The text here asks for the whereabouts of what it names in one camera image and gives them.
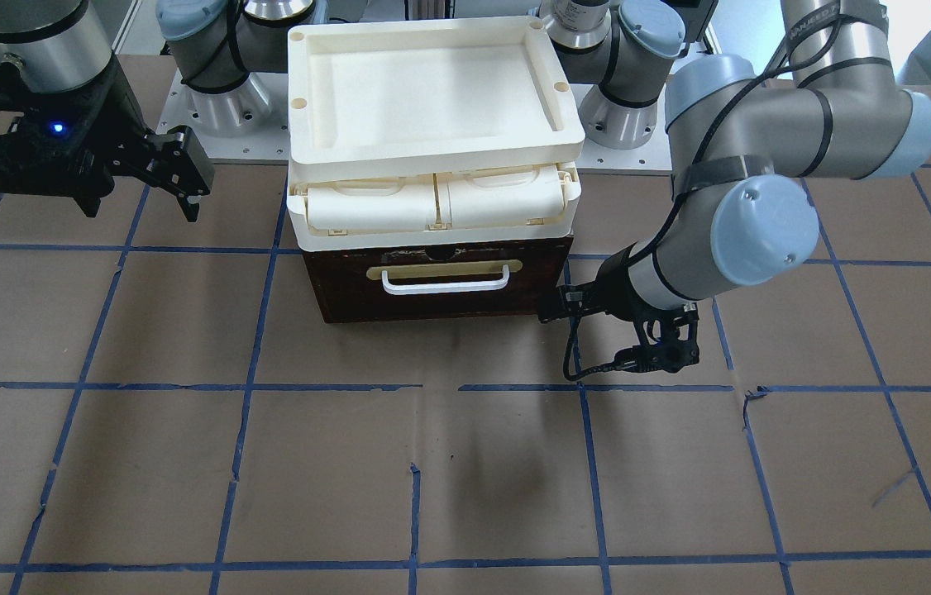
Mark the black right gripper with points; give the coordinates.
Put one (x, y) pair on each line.
(113, 101)

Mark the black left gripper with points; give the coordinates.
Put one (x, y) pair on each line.
(608, 289)

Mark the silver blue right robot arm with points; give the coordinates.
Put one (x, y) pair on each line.
(61, 45)

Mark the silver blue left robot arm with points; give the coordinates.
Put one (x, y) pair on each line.
(829, 106)

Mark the cream plastic storage box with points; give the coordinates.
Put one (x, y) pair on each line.
(534, 202)

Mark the dark brown wooden cabinet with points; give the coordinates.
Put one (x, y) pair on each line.
(345, 294)

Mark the cream plastic tray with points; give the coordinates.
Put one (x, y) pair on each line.
(431, 42)

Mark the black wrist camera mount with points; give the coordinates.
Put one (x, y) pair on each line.
(567, 301)

